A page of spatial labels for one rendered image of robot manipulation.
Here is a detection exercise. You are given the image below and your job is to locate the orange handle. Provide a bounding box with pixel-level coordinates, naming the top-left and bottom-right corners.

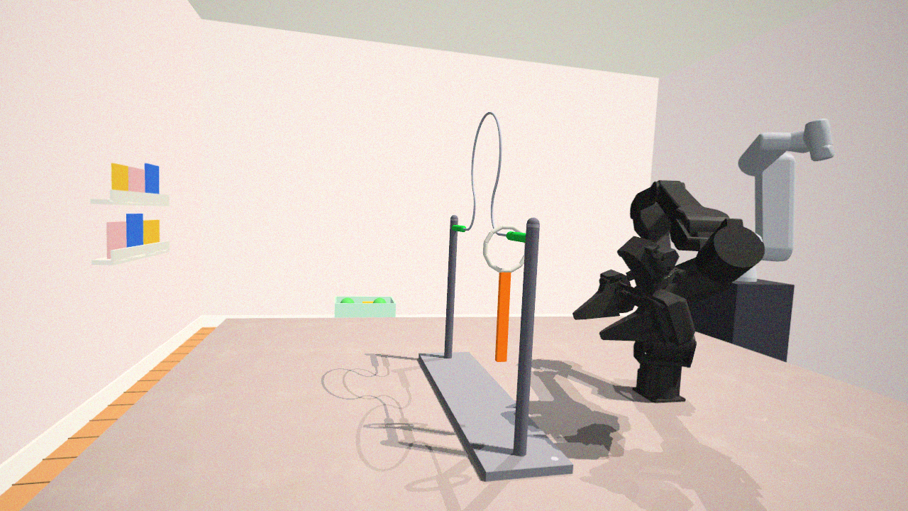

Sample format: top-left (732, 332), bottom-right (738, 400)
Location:
top-left (483, 225), bottom-right (524, 362)

